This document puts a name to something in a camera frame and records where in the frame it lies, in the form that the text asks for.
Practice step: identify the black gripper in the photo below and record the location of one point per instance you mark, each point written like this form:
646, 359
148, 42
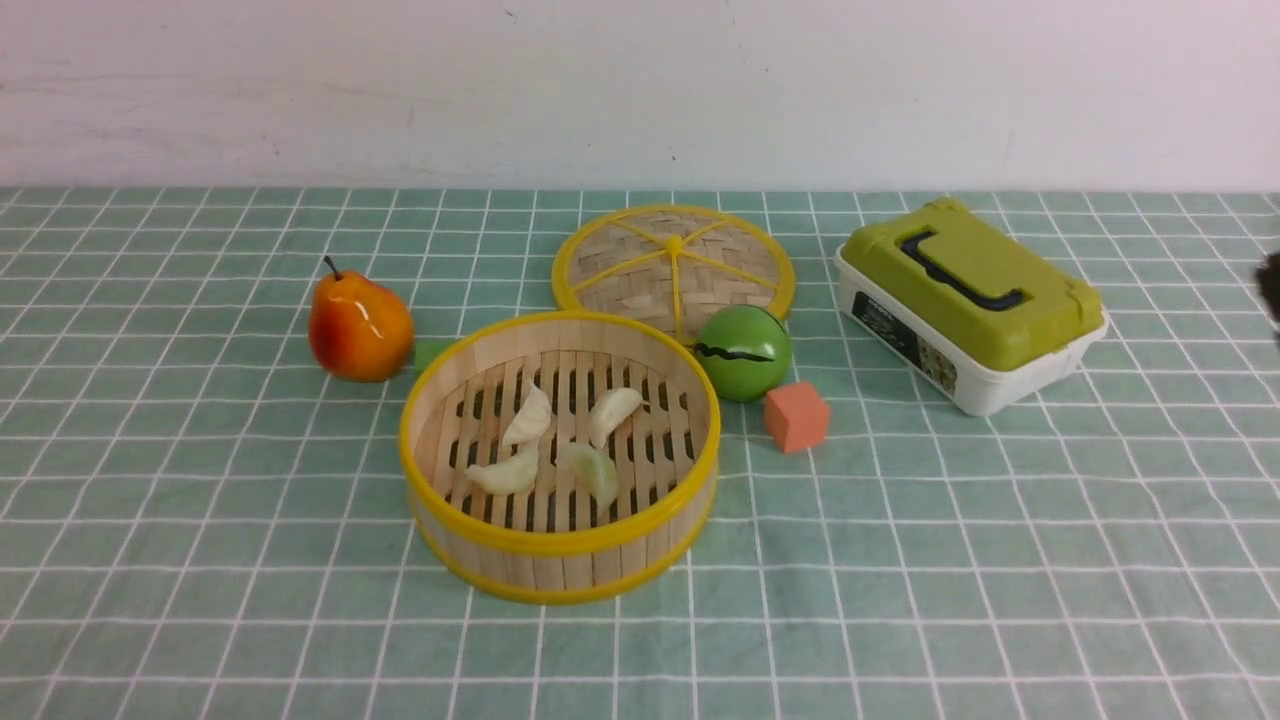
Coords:
1268, 284

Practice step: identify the white dumpling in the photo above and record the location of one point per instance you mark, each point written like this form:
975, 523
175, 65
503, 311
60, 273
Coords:
609, 411
531, 420

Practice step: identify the pale green dumpling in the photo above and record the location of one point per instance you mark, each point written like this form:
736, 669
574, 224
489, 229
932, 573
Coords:
512, 476
593, 468

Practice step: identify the woven bamboo steamer lid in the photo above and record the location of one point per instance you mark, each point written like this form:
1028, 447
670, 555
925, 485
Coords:
671, 266

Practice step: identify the bamboo steamer tray yellow rim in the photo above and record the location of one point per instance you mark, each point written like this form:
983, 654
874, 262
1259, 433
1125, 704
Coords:
555, 543

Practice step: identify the green lidded white storage box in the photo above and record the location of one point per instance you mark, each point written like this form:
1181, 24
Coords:
983, 318

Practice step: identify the orange foam cube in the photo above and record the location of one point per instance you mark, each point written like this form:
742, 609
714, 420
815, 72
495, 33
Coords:
796, 417

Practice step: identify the green toy ball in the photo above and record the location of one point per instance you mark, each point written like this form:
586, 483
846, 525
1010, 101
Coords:
745, 351

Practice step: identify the orange red toy pear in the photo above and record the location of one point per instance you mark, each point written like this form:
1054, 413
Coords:
358, 330

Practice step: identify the green checkered tablecloth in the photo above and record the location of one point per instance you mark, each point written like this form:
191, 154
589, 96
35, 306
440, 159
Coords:
199, 524

